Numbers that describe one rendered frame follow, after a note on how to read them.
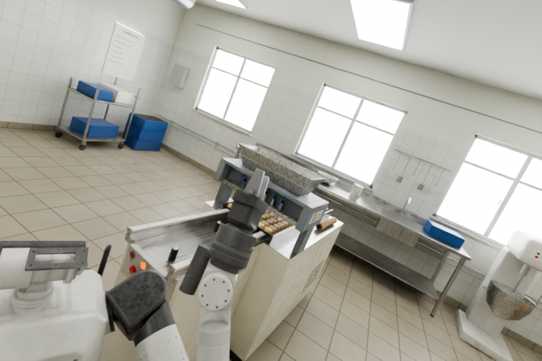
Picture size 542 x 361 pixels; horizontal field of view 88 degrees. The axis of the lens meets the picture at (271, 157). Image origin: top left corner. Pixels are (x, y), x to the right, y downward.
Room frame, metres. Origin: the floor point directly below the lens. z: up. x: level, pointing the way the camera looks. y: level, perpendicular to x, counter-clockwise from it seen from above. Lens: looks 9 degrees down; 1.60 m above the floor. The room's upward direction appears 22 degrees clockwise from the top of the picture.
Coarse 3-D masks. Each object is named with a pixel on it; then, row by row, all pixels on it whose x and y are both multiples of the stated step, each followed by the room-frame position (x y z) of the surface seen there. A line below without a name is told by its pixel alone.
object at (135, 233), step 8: (192, 216) 1.46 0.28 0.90; (200, 216) 1.49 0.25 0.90; (208, 216) 1.55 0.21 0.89; (216, 216) 1.63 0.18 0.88; (224, 216) 1.70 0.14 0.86; (144, 224) 1.20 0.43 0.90; (152, 224) 1.22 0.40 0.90; (160, 224) 1.25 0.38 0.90; (168, 224) 1.29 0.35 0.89; (176, 224) 1.34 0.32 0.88; (184, 224) 1.39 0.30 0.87; (192, 224) 1.45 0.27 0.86; (200, 224) 1.51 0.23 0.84; (128, 232) 1.12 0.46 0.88; (136, 232) 1.14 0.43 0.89; (144, 232) 1.18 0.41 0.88; (152, 232) 1.22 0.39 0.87; (160, 232) 1.26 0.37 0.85; (168, 232) 1.31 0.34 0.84; (128, 240) 1.11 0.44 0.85; (136, 240) 1.15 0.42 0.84
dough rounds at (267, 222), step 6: (228, 204) 1.78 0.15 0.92; (264, 216) 1.81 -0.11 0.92; (270, 216) 1.88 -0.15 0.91; (264, 222) 1.70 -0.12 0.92; (270, 222) 1.75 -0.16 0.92; (276, 222) 1.81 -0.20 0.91; (282, 222) 1.83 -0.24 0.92; (288, 222) 1.87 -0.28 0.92; (264, 228) 1.67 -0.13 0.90; (270, 228) 1.66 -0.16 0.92; (276, 228) 1.69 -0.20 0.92; (282, 228) 1.78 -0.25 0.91
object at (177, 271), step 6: (258, 234) 1.55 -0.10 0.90; (264, 234) 1.60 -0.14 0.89; (258, 240) 1.56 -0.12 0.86; (264, 240) 1.63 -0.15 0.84; (192, 258) 1.09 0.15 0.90; (174, 264) 1.01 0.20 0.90; (180, 264) 1.02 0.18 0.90; (186, 264) 1.03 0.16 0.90; (174, 270) 0.98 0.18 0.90; (180, 270) 1.01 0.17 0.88; (186, 270) 1.05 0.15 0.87; (168, 276) 0.99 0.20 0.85; (174, 276) 0.99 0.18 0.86; (180, 276) 1.02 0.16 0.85
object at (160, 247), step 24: (144, 240) 1.17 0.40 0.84; (168, 240) 1.24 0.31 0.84; (192, 240) 1.33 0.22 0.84; (168, 264) 1.08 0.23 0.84; (168, 288) 1.02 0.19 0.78; (240, 288) 1.56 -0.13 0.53; (192, 312) 1.17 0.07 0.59; (120, 336) 1.09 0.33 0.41; (192, 336) 1.25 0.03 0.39; (120, 360) 1.07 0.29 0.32; (192, 360) 1.34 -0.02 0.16
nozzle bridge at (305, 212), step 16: (224, 160) 1.84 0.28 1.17; (240, 160) 2.00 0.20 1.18; (224, 176) 1.88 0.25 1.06; (240, 176) 1.86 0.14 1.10; (224, 192) 1.95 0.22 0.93; (272, 192) 1.74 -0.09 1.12; (288, 192) 1.66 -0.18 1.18; (272, 208) 1.67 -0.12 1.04; (288, 208) 1.68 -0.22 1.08; (304, 208) 1.55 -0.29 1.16; (320, 208) 1.68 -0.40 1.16; (304, 224) 1.53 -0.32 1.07; (304, 240) 1.65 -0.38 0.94
